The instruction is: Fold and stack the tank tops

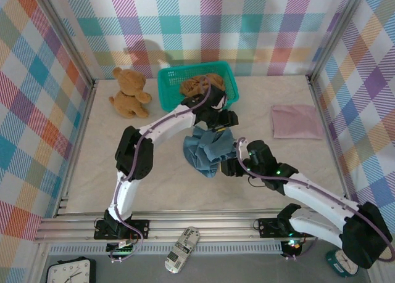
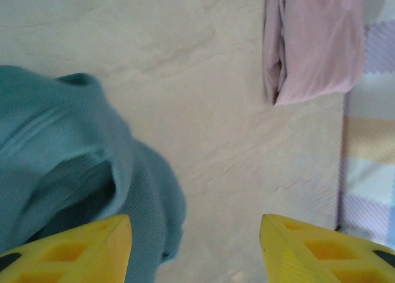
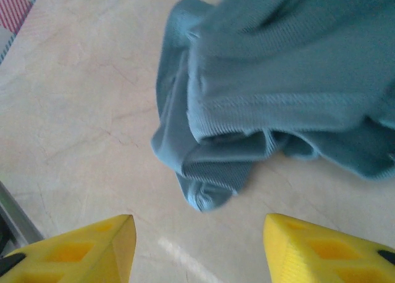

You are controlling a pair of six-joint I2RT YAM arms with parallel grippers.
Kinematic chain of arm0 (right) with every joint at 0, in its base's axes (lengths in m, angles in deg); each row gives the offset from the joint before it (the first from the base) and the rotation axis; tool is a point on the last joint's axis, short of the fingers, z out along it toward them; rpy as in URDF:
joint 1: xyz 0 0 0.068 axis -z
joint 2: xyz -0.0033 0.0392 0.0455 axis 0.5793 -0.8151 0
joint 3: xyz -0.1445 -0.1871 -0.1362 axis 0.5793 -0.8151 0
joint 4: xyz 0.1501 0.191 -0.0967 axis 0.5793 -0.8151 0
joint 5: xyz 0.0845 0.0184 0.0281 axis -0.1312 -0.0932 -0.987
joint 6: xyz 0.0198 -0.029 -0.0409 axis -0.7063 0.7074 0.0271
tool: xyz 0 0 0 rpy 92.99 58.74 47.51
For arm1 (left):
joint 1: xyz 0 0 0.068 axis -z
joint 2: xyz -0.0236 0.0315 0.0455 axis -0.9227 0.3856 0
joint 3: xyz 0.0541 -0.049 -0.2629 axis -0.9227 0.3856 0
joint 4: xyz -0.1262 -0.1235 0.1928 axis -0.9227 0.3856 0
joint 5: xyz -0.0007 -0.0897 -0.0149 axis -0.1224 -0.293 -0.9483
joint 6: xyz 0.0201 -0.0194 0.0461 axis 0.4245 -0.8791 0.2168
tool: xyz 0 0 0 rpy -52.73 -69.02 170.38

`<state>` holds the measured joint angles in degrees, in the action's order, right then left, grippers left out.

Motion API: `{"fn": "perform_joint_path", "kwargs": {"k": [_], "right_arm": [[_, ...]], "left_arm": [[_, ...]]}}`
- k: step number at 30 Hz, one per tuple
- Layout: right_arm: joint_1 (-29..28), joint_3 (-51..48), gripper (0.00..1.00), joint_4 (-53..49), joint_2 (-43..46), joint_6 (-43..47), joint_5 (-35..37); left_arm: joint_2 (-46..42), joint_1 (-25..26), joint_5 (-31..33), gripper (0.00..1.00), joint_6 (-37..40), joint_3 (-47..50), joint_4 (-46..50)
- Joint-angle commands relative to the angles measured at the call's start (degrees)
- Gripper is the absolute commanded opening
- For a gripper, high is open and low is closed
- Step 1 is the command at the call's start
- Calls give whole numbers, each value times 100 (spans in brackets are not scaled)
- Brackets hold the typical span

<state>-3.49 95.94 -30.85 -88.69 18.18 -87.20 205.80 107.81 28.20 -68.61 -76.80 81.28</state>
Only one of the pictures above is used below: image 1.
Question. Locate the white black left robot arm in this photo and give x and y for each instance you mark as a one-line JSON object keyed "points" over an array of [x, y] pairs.
{"points": [[172, 124]]}

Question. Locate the teal plastic basket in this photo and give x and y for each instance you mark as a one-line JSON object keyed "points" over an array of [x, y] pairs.
{"points": [[172, 79]]}

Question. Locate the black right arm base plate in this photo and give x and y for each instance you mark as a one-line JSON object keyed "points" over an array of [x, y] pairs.
{"points": [[268, 227]]}

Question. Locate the brown tank top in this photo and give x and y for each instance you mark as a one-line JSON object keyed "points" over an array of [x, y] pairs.
{"points": [[191, 87]]}

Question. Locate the black square wall clock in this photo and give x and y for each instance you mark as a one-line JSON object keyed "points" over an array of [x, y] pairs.
{"points": [[69, 270]]}

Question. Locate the aluminium frame side rail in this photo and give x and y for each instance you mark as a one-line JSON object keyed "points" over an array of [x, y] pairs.
{"points": [[78, 135], [334, 147]]}

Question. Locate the aluminium frame cross rail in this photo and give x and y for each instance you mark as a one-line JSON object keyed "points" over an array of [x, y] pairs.
{"points": [[216, 224]]}

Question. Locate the aluminium frame post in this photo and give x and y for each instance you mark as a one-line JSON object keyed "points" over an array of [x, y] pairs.
{"points": [[338, 33], [66, 39]]}

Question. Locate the brown teddy bear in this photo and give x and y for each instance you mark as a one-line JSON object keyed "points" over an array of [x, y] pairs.
{"points": [[128, 95]]}

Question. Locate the pink tank top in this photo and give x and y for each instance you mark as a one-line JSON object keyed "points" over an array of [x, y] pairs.
{"points": [[296, 122]]}

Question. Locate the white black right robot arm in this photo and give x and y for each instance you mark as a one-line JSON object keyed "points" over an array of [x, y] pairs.
{"points": [[321, 199]]}

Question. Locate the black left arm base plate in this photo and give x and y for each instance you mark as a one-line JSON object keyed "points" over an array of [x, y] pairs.
{"points": [[142, 229]]}

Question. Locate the blue tank top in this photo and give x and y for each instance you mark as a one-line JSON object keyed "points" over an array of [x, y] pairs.
{"points": [[206, 150]]}

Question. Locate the teal alarm clock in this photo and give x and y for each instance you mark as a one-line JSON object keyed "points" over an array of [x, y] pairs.
{"points": [[339, 264]]}

